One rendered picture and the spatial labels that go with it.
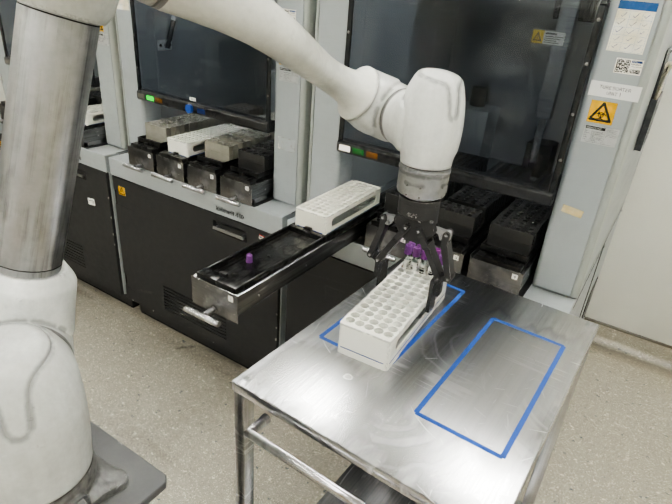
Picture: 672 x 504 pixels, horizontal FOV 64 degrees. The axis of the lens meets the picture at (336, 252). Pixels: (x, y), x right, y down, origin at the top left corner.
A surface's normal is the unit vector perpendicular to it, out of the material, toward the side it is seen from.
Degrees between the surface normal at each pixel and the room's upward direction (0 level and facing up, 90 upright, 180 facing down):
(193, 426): 0
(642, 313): 90
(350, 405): 0
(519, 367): 0
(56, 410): 80
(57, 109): 92
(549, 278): 90
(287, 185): 90
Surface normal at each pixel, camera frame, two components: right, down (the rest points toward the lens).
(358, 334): -0.50, 0.36
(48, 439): 0.78, 0.27
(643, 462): 0.07, -0.88
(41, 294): 0.73, -0.19
